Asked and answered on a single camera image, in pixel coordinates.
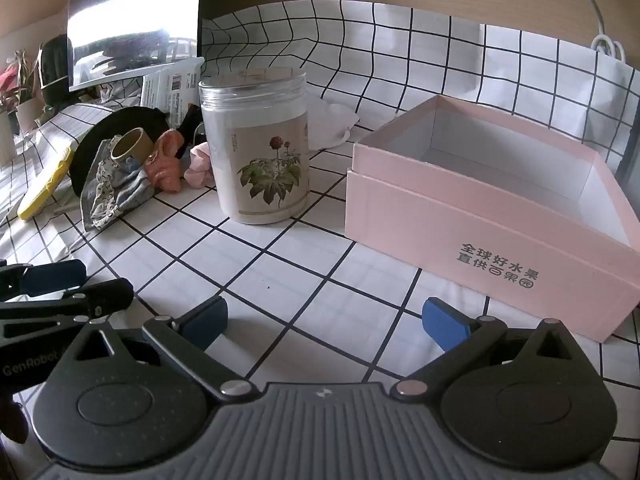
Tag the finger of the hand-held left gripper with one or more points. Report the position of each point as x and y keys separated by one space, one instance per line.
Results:
x=102 y=297
x=52 y=277

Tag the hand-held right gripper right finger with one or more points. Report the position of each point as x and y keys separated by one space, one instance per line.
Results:
x=442 y=327

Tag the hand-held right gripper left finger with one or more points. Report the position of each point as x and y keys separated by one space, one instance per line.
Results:
x=205 y=321

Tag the pink cardboard box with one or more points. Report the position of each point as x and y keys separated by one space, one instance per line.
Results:
x=450 y=225

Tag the pink plush toy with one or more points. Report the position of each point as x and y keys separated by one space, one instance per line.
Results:
x=165 y=170

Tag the yellow plastic case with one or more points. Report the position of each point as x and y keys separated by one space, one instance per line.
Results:
x=42 y=190

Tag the grey patterned cloth pouch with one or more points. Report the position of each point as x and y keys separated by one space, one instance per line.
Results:
x=107 y=190

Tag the black grid white tablecloth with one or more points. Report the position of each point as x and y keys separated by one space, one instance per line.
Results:
x=300 y=280

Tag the pink scrunchie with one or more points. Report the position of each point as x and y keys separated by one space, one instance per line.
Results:
x=197 y=172

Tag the black round pad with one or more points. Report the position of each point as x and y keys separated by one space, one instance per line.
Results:
x=100 y=130

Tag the brown tape roll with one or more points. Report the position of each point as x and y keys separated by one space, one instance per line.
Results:
x=145 y=147

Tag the potted plant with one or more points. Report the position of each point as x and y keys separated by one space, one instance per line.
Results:
x=27 y=110

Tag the clear jar with flower label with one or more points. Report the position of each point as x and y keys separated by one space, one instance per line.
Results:
x=250 y=125

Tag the black rounded speaker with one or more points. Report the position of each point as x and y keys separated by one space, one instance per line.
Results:
x=52 y=70

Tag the white barcode package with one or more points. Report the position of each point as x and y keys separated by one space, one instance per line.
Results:
x=170 y=95

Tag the white crumpled tissue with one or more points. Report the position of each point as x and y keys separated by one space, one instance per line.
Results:
x=332 y=125

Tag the mirror panel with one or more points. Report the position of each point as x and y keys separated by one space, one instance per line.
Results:
x=125 y=10

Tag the white paper bag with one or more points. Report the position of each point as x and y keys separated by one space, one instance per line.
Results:
x=620 y=100

